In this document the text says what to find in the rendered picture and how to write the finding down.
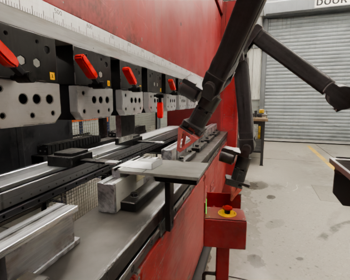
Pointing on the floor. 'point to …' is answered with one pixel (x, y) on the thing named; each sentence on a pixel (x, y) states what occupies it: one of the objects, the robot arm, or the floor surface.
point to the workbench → (260, 133)
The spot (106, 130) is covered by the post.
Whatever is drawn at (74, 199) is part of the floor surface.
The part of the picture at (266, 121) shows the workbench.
